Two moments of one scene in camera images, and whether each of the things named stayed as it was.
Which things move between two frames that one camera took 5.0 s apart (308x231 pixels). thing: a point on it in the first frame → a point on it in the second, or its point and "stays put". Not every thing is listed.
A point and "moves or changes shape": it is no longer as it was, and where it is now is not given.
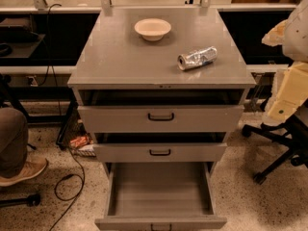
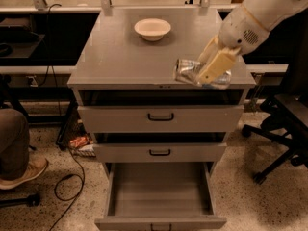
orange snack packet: [79, 141] stays put
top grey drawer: [161, 111] stays put
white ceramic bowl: [152, 29] stays put
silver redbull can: [198, 57] moves or changes shape
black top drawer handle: [161, 119] stays put
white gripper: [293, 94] → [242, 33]
